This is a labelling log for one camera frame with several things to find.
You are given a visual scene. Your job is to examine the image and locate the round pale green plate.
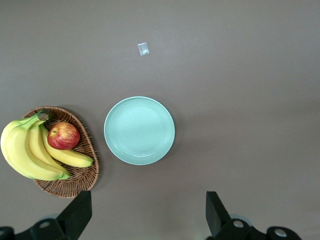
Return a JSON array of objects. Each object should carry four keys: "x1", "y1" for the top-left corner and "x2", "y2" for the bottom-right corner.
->
[{"x1": 103, "y1": 96, "x2": 176, "y2": 166}]

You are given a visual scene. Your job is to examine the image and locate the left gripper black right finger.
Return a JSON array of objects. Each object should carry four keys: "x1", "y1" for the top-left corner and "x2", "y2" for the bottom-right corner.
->
[{"x1": 205, "y1": 191, "x2": 301, "y2": 240}]

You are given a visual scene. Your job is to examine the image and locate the red apple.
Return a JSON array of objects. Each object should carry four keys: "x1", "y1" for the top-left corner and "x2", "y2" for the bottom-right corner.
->
[{"x1": 47, "y1": 121, "x2": 81, "y2": 151}]

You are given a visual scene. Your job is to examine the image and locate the brown wicker basket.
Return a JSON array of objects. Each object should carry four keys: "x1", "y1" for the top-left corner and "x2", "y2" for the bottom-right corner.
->
[{"x1": 21, "y1": 106, "x2": 100, "y2": 199}]

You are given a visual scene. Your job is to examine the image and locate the small clear tape piece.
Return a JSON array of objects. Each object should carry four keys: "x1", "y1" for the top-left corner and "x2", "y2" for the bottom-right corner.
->
[{"x1": 137, "y1": 42, "x2": 150, "y2": 57}]

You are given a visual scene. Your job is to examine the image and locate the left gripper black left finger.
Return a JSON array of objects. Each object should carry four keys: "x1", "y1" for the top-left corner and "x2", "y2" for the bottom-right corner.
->
[{"x1": 0, "y1": 190, "x2": 93, "y2": 240}]

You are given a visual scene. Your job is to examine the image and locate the yellow banana bunch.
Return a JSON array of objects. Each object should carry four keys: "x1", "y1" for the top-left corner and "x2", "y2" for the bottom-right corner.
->
[{"x1": 0, "y1": 109, "x2": 95, "y2": 181}]

